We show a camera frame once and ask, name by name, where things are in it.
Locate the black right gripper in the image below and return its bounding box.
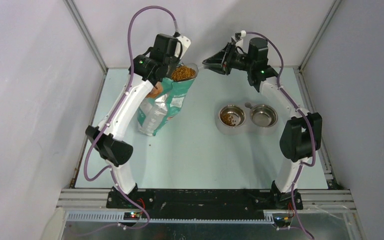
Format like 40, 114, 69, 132
203, 42, 254, 76

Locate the green pet food bag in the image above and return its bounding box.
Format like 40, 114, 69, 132
137, 63, 199, 136

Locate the clear plastic scoop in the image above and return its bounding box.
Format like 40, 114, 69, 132
197, 63, 208, 71

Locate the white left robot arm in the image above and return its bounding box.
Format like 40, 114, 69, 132
85, 33, 191, 208

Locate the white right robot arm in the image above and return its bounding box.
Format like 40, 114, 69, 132
202, 32, 323, 210

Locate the brown kibble in bag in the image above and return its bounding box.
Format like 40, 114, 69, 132
170, 65, 197, 82

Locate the steel bowl near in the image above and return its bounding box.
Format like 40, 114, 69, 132
217, 104, 246, 128

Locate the steel bowl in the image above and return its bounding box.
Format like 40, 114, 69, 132
250, 104, 278, 128
217, 104, 246, 128

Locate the brown kibble in near bowl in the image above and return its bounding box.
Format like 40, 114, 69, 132
220, 113, 237, 127

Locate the white double bowl stand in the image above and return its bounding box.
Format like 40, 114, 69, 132
215, 102, 279, 136

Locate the steel bowl far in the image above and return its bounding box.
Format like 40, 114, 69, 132
250, 104, 278, 128

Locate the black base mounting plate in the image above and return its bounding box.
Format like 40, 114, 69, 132
106, 188, 303, 220

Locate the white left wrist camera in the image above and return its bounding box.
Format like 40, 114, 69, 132
174, 32, 191, 60

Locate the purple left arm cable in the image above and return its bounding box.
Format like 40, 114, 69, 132
83, 5, 179, 230

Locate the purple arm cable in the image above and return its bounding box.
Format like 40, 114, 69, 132
244, 31, 315, 239
83, 5, 179, 230

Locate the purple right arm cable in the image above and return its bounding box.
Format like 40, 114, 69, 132
244, 31, 315, 239

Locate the aluminium frame rail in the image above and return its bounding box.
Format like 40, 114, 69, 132
62, 0, 108, 74

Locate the grey slotted cable duct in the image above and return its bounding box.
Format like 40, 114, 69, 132
66, 211, 274, 224

